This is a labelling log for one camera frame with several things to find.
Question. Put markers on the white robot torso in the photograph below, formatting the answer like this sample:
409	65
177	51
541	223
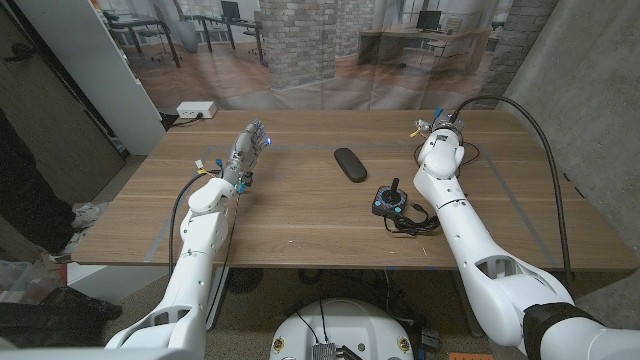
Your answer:
340	330

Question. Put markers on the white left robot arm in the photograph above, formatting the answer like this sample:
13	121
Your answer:
197	245

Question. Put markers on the orange object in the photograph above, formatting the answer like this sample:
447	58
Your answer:
470	356

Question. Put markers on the grey table leg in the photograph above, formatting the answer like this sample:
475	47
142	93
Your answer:
462	295
216	310

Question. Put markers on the white cabinet panel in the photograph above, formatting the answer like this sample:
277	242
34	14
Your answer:
95	65

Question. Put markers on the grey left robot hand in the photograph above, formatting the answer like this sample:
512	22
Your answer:
242	152

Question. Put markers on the black bag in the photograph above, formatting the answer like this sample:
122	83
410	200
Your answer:
55	315

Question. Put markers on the printed office backdrop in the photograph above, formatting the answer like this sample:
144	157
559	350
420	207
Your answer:
310	55

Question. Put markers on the person in dark trousers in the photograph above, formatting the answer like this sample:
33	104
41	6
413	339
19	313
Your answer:
25	200

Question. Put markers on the clear plastic bin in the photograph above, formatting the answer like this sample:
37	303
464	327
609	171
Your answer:
20	280

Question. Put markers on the black glasses case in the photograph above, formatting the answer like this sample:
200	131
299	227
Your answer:
350	165

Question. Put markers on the white power strip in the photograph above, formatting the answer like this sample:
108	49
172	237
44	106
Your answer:
196	109

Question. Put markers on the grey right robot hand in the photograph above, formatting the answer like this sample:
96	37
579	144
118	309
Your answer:
445	125

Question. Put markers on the black round fan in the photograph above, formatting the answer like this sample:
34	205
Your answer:
245	280

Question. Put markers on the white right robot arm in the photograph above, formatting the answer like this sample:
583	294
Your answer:
480	265

